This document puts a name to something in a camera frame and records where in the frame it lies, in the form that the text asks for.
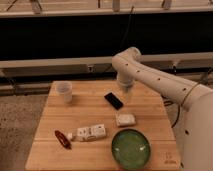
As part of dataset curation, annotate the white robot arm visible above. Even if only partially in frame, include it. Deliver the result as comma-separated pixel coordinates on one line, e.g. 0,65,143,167
112,47,213,171

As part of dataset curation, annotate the black smartphone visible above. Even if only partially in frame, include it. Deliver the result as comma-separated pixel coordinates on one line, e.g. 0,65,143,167
104,92,123,110

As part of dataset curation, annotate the white small box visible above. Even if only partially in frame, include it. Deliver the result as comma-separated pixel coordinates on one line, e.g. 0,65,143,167
116,114,136,127

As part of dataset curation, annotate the green ceramic plate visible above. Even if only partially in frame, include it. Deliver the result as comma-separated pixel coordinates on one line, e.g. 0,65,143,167
111,129,151,171

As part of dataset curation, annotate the wooden cutting board table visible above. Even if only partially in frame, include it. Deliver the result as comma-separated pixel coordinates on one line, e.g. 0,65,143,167
26,81,180,171

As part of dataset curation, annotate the small white cap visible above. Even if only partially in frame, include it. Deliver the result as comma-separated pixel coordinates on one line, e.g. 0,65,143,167
67,133,73,141

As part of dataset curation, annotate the red brown small object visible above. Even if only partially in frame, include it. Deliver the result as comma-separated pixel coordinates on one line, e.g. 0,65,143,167
55,130,71,149

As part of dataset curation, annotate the black cable at right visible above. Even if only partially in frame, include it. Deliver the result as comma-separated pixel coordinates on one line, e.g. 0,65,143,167
163,96,181,128

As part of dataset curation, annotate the black hanging cable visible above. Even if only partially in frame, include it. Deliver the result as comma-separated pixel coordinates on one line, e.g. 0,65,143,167
101,5,135,74

